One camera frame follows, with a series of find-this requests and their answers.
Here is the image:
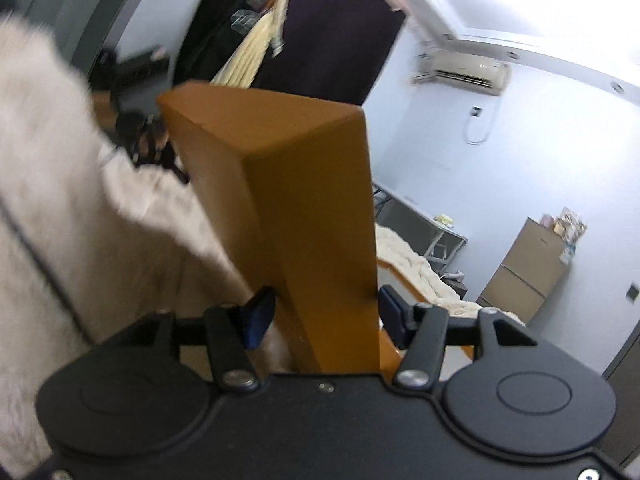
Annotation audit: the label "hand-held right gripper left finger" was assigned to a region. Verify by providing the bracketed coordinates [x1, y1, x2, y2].
[97, 286, 277, 393]

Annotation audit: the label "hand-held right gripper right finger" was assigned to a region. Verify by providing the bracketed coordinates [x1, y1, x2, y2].
[377, 285, 540, 390]

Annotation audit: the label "orange cardboard box lid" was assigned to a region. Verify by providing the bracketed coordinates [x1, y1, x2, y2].
[157, 80, 382, 376]

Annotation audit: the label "grey folding table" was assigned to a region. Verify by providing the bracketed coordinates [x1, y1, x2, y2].
[372, 181, 469, 267]

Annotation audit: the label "stacked cardboard boxes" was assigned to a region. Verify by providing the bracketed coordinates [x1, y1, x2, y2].
[476, 216, 571, 325]

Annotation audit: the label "clutter on cabinet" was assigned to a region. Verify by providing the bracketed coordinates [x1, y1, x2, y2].
[539, 206, 588, 264]

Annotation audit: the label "dark floor clutter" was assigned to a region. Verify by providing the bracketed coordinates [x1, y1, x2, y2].
[87, 46, 193, 183]

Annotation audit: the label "cream fluffy blanket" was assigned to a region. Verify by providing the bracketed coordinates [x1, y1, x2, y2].
[0, 10, 527, 463]

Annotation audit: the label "white air conditioner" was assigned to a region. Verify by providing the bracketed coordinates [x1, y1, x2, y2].
[411, 49, 513, 97]

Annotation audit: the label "yellow hanging towel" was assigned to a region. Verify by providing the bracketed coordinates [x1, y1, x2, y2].
[209, 0, 295, 89]

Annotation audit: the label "dark curtain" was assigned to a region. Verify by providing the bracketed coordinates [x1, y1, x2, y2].
[172, 0, 407, 107]

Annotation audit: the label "air conditioner power cord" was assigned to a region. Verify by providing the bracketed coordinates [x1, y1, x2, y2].
[464, 105, 497, 145]

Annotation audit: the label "black cable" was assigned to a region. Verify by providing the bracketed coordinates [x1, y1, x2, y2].
[0, 197, 91, 341]

